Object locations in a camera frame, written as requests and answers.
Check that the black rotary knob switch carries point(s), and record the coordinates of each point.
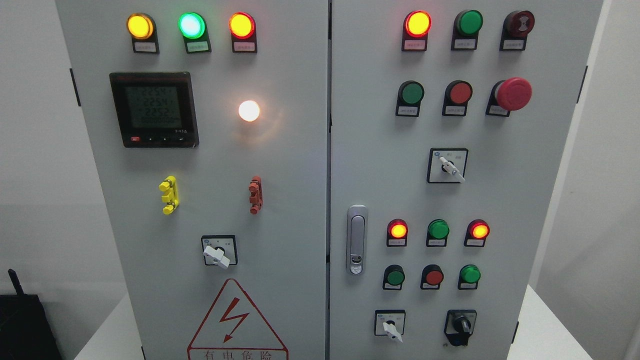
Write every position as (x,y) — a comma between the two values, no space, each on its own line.
(459,326)

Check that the red terminal connector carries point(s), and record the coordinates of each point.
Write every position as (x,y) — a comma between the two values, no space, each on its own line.
(255,195)

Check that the red lit indicator lower left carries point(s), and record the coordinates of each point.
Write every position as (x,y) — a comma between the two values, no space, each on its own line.
(397,233)

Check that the white lit indicator lamp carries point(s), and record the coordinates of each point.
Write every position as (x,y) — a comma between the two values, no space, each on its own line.
(249,110)

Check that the green push button lower left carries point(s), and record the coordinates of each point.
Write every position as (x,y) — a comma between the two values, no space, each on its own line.
(393,278)

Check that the green push button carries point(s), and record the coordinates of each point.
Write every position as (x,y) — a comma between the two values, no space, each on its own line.
(468,278)
(393,278)
(409,97)

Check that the green push button upper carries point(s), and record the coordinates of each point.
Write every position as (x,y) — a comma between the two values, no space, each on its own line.
(409,97)

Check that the grey left cabinet door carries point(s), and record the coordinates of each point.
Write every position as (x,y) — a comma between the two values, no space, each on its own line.
(281,251)

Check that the grey cabinet door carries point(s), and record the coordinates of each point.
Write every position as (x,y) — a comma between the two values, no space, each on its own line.
(281,251)
(380,160)

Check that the green indicator light lower middle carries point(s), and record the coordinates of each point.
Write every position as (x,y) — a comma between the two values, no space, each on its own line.
(437,234)

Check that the grey right cabinet door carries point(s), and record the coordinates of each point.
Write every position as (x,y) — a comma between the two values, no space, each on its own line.
(380,160)

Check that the red push button lower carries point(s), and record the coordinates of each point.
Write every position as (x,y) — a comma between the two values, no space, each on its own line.
(432,277)

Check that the red push button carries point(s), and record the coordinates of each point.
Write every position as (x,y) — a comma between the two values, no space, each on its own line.
(432,277)
(457,96)

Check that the yellow terminal connector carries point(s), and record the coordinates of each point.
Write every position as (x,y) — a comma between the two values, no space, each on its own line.
(170,194)

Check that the red push button upper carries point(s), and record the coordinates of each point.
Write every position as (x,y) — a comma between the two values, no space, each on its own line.
(457,96)

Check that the red indicator light lower right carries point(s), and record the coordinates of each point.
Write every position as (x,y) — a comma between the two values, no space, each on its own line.
(476,234)

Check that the red lit indicator light left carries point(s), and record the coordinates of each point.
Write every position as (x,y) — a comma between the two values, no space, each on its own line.
(243,34)

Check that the red electric hazard warning sticker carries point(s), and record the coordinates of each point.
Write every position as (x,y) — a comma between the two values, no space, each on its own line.
(235,329)

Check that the green push button lower right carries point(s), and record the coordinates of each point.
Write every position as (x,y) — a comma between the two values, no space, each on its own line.
(468,278)

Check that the black digital power meter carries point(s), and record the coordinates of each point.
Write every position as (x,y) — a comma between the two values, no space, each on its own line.
(155,109)

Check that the red lit indicator top right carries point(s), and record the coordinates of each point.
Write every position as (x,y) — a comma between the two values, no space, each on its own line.
(416,27)

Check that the green lit indicator light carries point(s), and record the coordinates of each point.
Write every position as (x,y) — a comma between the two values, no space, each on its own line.
(194,32)

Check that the red mushroom emergency stop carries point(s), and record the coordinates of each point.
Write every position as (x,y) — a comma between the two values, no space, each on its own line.
(508,95)

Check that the green indicator light top right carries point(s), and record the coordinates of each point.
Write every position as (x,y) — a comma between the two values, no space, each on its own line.
(465,31)

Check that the yellow indicator light top left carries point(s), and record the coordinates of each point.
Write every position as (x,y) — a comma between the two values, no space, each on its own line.
(143,31)

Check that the dark red buzzer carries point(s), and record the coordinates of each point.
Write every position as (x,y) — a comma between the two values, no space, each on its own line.
(516,27)

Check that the black device with antenna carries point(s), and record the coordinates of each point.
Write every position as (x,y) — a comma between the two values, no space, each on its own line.
(25,332)

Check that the silver door latch handle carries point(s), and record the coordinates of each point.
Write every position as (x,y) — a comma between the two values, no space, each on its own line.
(356,235)

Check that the white selector switch left door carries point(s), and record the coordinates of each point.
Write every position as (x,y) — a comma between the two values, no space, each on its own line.
(219,250)

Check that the white selector switch upper right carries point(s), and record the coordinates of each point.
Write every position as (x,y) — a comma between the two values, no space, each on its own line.
(447,165)

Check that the white selector switch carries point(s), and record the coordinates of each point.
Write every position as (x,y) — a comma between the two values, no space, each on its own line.
(390,323)
(447,165)

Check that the white selector switch bottom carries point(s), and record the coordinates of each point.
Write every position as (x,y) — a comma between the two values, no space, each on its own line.
(390,323)

